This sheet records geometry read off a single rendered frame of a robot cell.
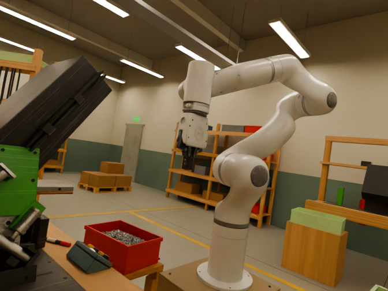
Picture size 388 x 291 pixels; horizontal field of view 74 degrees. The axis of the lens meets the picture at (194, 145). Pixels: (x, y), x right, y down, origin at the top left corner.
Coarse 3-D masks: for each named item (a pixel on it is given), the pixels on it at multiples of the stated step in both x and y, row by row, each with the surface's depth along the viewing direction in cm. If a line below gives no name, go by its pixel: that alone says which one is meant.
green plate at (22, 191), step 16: (0, 144) 76; (0, 160) 76; (16, 160) 79; (32, 160) 82; (16, 176) 78; (32, 176) 82; (0, 192) 74; (16, 192) 78; (32, 192) 81; (0, 208) 74; (16, 208) 77
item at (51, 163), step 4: (64, 144) 902; (60, 148) 896; (64, 148) 899; (60, 152) 931; (64, 152) 900; (64, 156) 901; (48, 160) 872; (52, 160) 880; (56, 160) 896; (48, 164) 873; (52, 164) 881; (56, 164) 890; (56, 168) 881; (60, 168) 891; (60, 172) 896
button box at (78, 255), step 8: (72, 248) 92; (80, 248) 90; (88, 248) 88; (72, 256) 89; (80, 256) 87; (88, 256) 86; (96, 256) 84; (80, 264) 85; (88, 264) 83; (96, 264) 84; (104, 264) 86; (112, 264) 89; (88, 272) 82
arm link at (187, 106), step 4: (184, 104) 78; (188, 104) 76; (192, 104) 76; (196, 104) 76; (200, 104) 76; (204, 104) 77; (184, 108) 79; (188, 108) 77; (192, 108) 76; (196, 108) 76; (200, 108) 76; (204, 108) 77; (208, 108) 79; (196, 112) 77; (200, 112) 78; (204, 112) 78; (208, 112) 80
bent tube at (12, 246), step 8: (0, 168) 73; (0, 176) 72; (8, 176) 75; (0, 240) 70; (8, 240) 72; (0, 248) 70; (8, 248) 71; (16, 248) 72; (16, 256) 72; (24, 256) 73
